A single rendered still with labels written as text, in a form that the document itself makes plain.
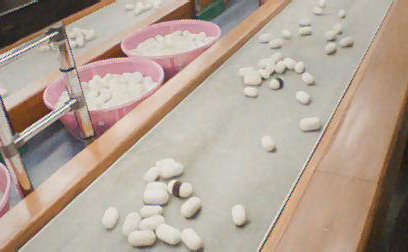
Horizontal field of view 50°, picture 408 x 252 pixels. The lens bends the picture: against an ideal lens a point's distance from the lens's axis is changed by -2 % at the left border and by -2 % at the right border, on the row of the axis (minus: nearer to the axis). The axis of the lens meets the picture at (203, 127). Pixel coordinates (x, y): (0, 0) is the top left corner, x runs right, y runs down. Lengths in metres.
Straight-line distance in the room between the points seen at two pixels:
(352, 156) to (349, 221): 0.14
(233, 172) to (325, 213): 0.18
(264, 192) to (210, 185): 0.08
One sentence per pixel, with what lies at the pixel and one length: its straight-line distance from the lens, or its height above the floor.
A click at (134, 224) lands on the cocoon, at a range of 0.61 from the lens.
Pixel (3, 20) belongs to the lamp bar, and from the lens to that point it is 0.43.
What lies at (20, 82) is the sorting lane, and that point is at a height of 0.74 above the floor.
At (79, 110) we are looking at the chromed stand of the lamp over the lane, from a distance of 0.77.
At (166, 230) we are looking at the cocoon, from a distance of 0.59.
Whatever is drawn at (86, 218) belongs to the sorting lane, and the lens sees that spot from 0.67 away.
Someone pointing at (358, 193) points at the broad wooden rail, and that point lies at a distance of 0.62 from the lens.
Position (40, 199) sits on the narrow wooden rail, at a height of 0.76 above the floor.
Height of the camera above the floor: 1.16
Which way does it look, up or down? 31 degrees down
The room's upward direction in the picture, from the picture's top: 8 degrees counter-clockwise
